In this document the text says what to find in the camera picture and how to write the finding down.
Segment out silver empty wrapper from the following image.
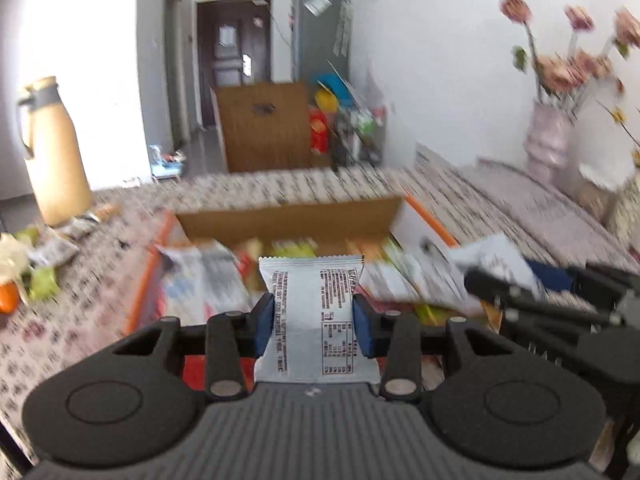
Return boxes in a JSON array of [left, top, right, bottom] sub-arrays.
[[57, 212, 101, 238]]

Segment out clear storage jar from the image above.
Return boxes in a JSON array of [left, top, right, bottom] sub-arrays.
[[570, 162, 621, 223]]

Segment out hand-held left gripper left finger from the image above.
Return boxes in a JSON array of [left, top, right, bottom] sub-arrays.
[[112, 292, 276, 401]]

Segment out wire rack with bottles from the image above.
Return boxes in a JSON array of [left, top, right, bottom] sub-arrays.
[[332, 105, 388, 166]]

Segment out red cardboard box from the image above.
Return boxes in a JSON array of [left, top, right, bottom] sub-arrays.
[[122, 194, 501, 398]]

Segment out wooden chair back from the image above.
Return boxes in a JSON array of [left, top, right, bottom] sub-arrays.
[[210, 80, 331, 173]]

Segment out pink ribbed vase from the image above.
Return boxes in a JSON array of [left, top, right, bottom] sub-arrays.
[[522, 100, 578, 191]]

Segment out cluttered small floor table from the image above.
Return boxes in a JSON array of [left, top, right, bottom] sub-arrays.
[[149, 144, 188, 181]]

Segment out hanging white umbrella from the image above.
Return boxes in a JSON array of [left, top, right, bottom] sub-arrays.
[[332, 0, 356, 58]]

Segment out mandarin orange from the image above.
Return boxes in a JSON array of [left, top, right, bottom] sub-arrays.
[[0, 282, 21, 315]]

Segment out crumpled silver wrapper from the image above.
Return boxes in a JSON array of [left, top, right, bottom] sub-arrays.
[[30, 237, 81, 268]]

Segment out silver snack packet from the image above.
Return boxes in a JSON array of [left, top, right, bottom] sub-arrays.
[[254, 255, 383, 386], [447, 234, 546, 311]]

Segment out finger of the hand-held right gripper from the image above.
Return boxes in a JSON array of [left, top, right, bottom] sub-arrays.
[[525, 259, 640, 302], [464, 266, 616, 323]]

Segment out green empty wrapper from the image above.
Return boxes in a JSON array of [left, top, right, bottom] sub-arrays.
[[27, 265, 63, 303]]

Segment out yellow thermos jug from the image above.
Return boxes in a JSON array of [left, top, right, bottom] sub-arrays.
[[17, 76, 93, 228]]

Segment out grey refrigerator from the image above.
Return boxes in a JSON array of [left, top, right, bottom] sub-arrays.
[[290, 0, 351, 83]]

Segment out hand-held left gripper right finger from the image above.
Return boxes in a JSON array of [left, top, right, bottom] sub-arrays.
[[352, 294, 503, 401]]

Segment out dried pink roses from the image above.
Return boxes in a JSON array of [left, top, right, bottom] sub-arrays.
[[495, 0, 640, 106]]

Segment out cream crumpled wrapper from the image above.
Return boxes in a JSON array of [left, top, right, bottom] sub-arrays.
[[0, 232, 36, 286]]

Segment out small patterned vase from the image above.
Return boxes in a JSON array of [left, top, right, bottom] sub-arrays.
[[602, 172, 640, 246]]

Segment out red blue white snack packet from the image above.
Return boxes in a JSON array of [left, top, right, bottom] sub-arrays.
[[155, 240, 253, 321]]

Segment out grey pink folded blanket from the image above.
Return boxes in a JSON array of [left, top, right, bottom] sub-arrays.
[[460, 160, 640, 276]]

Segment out yellow blossom branches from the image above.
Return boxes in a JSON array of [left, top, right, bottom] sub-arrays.
[[597, 102, 640, 171]]

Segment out dark brown door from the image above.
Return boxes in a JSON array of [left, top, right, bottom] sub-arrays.
[[196, 0, 273, 86]]

